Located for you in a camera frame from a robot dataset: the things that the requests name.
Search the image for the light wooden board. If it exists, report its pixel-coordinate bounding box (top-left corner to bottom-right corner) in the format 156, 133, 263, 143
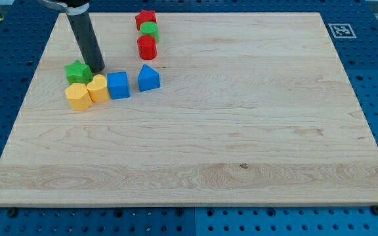
0, 12, 378, 208

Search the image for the blue cube block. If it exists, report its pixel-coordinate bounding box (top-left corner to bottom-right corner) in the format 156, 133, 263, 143
107, 71, 131, 100

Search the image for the green star block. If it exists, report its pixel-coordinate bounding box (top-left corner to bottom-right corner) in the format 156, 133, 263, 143
64, 60, 93, 85

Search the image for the green cylinder block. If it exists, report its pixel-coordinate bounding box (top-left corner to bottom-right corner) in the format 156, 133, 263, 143
140, 21, 159, 43

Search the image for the white fiducial marker tag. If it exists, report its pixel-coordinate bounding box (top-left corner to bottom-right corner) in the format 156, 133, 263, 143
328, 23, 356, 39

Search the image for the red star block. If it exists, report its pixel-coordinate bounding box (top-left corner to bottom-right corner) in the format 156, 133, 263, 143
135, 9, 157, 31

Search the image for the yellow heart block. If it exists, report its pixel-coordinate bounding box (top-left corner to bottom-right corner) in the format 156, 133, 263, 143
87, 74, 110, 102

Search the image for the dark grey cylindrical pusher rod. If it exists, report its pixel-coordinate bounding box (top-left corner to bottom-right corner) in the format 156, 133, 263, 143
67, 12, 105, 73

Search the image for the metal clamp tool mount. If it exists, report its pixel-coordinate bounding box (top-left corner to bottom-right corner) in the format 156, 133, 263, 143
37, 0, 90, 16

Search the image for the blue triangle block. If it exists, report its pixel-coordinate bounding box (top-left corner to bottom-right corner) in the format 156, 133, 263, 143
137, 64, 161, 92

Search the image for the yellow hexagon block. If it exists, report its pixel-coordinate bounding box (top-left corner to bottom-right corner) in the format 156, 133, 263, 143
64, 83, 93, 111

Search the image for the red cylinder block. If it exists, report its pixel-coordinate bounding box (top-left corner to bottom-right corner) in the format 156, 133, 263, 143
137, 35, 157, 60

